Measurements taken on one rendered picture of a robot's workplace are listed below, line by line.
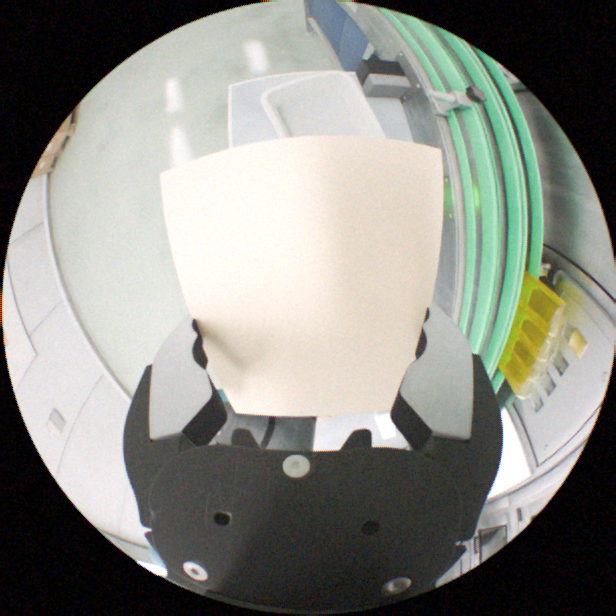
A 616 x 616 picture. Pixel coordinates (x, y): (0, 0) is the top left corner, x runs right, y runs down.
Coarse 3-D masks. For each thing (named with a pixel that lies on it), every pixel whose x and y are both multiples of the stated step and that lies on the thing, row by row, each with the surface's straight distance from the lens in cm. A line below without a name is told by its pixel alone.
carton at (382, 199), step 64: (192, 192) 10; (256, 192) 9; (320, 192) 8; (384, 192) 9; (192, 256) 10; (256, 256) 9; (320, 256) 9; (384, 256) 9; (256, 320) 10; (320, 320) 10; (384, 320) 11; (256, 384) 14; (320, 384) 13; (384, 384) 14
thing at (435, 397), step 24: (432, 312) 11; (432, 336) 9; (456, 336) 10; (432, 360) 8; (456, 360) 9; (408, 384) 7; (432, 384) 7; (456, 384) 8; (408, 408) 7; (432, 408) 7; (456, 408) 7; (408, 432) 7; (432, 432) 6; (456, 432) 7
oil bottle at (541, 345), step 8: (520, 312) 49; (520, 320) 49; (528, 320) 47; (512, 328) 51; (520, 328) 49; (528, 328) 48; (536, 328) 46; (520, 336) 50; (528, 336) 48; (536, 336) 46; (544, 336) 45; (528, 344) 48; (536, 344) 47; (544, 344) 45; (552, 344) 45; (536, 352) 47; (544, 352) 46; (552, 352) 46; (544, 360) 47
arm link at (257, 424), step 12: (228, 408) 43; (228, 420) 43; (240, 420) 43; (252, 420) 44; (264, 420) 45; (228, 432) 43; (252, 432) 44; (264, 432) 44; (228, 444) 43; (156, 564) 57
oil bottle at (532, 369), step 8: (512, 336) 52; (512, 344) 53; (520, 344) 51; (512, 352) 53; (520, 352) 51; (528, 352) 50; (520, 360) 52; (528, 360) 50; (536, 360) 49; (520, 368) 52; (528, 368) 50; (536, 368) 49; (544, 368) 50; (528, 376) 51; (536, 376) 50
